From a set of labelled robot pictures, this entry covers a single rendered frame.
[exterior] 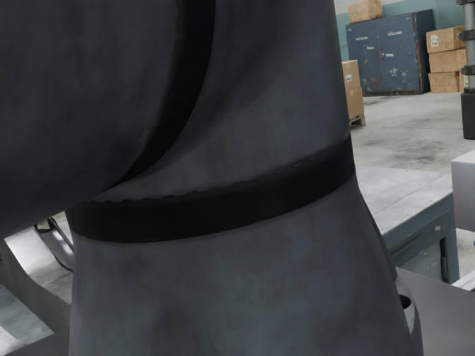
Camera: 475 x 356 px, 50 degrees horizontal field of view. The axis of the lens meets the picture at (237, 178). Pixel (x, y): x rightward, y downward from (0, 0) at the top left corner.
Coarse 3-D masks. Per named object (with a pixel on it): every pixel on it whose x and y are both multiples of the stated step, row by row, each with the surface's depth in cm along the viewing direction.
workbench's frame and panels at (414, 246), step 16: (432, 208) 102; (448, 208) 106; (416, 224) 99; (432, 224) 111; (448, 224) 116; (400, 240) 96; (416, 240) 108; (432, 240) 112; (448, 240) 116; (400, 256) 105; (416, 256) 111; (432, 256) 115; (448, 256) 117; (416, 272) 111; (432, 272) 115; (448, 272) 118
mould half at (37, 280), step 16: (64, 224) 92; (16, 240) 87; (32, 240) 87; (0, 256) 100; (16, 256) 84; (32, 256) 84; (48, 256) 85; (0, 272) 100; (16, 272) 87; (32, 272) 81; (48, 272) 81; (64, 272) 80; (16, 288) 92; (32, 288) 82; (48, 288) 74; (64, 288) 73; (32, 304) 86; (48, 304) 76; (64, 304) 69; (48, 320) 79; (64, 320) 71
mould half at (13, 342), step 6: (0, 330) 68; (0, 336) 67; (6, 336) 67; (12, 336) 68; (0, 342) 66; (6, 342) 67; (12, 342) 67; (18, 342) 67; (0, 348) 66; (6, 348) 66; (12, 348) 65; (18, 348) 65; (0, 354) 65
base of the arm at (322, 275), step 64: (192, 192) 15; (256, 192) 15; (320, 192) 17; (128, 256) 16; (192, 256) 16; (256, 256) 16; (320, 256) 16; (384, 256) 19; (128, 320) 16; (192, 320) 16; (256, 320) 16; (320, 320) 16; (384, 320) 18
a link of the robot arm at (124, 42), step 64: (0, 0) 7; (64, 0) 8; (128, 0) 9; (0, 64) 7; (64, 64) 8; (128, 64) 10; (0, 128) 8; (64, 128) 9; (128, 128) 11; (0, 192) 9; (64, 192) 10
